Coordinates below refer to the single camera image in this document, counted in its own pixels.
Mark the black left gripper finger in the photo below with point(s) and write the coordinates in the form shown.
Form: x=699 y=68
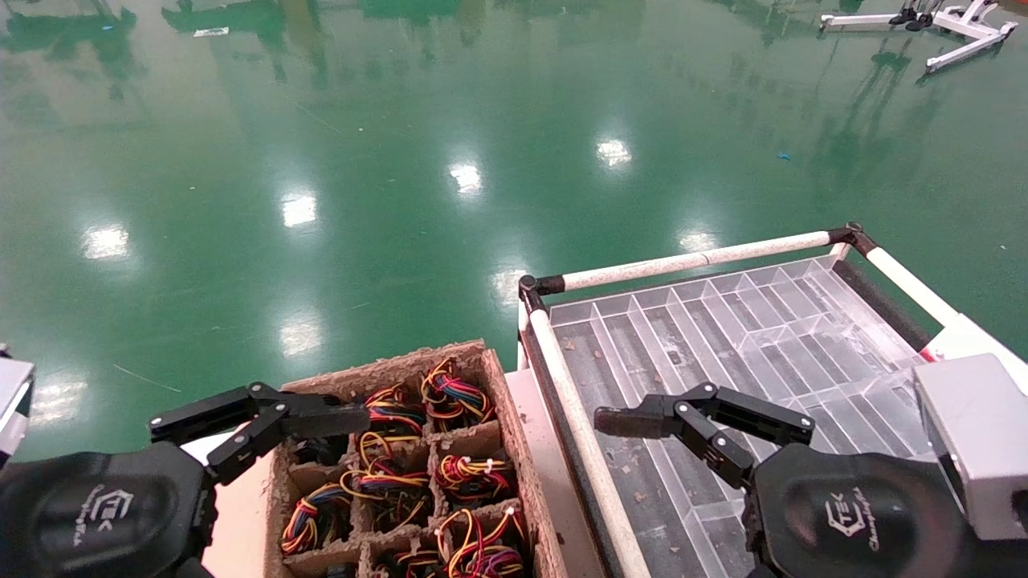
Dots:
x=313 y=417

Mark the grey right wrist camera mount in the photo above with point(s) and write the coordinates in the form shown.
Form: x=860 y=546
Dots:
x=980 y=441

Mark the clear plastic divider tray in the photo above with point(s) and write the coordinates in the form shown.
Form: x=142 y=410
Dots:
x=723 y=337

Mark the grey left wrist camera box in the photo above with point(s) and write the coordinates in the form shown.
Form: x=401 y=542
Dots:
x=14 y=401

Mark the white metal stand base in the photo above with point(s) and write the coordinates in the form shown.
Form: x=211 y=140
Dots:
x=968 y=28

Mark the white red printed sign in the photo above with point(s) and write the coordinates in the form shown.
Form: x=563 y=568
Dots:
x=972 y=341

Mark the white pipe cart frame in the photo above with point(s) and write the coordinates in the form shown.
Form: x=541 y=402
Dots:
x=572 y=401

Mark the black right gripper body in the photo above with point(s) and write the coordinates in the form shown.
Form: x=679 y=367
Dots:
x=851 y=514

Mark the brown pulp cardboard divider box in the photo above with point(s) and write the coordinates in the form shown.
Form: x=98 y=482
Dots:
x=514 y=417

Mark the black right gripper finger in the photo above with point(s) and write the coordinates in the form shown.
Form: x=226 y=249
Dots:
x=642 y=417

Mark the white paper scrap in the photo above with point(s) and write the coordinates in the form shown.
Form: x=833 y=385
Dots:
x=210 y=31

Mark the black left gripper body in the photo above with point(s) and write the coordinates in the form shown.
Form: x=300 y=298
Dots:
x=96 y=514

